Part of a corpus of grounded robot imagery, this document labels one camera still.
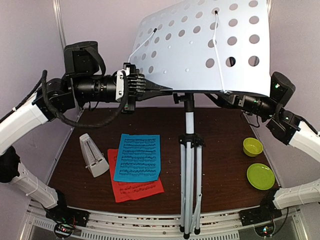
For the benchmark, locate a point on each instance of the yellow-green bowl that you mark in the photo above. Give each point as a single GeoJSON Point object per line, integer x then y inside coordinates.
{"type": "Point", "coordinates": [252, 147]}

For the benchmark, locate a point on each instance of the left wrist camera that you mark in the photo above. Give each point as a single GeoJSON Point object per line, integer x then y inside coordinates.
{"type": "Point", "coordinates": [129, 69]}

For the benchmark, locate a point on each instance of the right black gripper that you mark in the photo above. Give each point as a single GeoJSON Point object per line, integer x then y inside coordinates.
{"type": "Point", "coordinates": [233, 100]}

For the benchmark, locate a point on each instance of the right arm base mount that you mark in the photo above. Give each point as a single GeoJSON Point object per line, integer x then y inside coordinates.
{"type": "Point", "coordinates": [262, 219]}

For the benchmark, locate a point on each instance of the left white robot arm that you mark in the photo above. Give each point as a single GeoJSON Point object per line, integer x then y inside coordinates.
{"type": "Point", "coordinates": [84, 81]}

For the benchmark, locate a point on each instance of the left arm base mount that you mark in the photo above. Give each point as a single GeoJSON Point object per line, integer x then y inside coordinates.
{"type": "Point", "coordinates": [67, 221]}

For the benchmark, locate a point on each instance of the silver tripod stand legs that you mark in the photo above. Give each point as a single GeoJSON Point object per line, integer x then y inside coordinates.
{"type": "Point", "coordinates": [191, 153]}

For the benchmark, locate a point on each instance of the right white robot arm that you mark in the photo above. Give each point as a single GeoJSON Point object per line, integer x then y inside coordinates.
{"type": "Point", "coordinates": [287, 127]}

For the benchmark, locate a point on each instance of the blue sheet music paper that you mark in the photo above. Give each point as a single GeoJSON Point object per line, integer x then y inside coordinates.
{"type": "Point", "coordinates": [138, 159]}

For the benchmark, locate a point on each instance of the yellow-green plate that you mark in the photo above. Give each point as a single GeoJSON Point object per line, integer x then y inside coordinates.
{"type": "Point", "coordinates": [260, 176]}

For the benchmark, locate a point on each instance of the white metronome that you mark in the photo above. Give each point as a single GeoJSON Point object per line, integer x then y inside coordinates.
{"type": "Point", "coordinates": [95, 161]}

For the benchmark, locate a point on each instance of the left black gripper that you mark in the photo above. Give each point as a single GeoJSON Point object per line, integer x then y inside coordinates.
{"type": "Point", "coordinates": [129, 90]}

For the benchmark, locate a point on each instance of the white perforated music stand desk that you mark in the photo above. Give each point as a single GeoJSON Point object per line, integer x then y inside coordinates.
{"type": "Point", "coordinates": [215, 46]}

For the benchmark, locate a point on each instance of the left aluminium corner post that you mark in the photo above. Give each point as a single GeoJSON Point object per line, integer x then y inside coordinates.
{"type": "Point", "coordinates": [59, 22]}

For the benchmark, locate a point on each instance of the red sheet music paper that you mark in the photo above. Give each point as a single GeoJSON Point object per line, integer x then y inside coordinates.
{"type": "Point", "coordinates": [127, 191]}

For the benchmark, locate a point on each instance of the aluminium front rail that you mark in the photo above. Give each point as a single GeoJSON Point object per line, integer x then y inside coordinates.
{"type": "Point", "coordinates": [219, 225]}

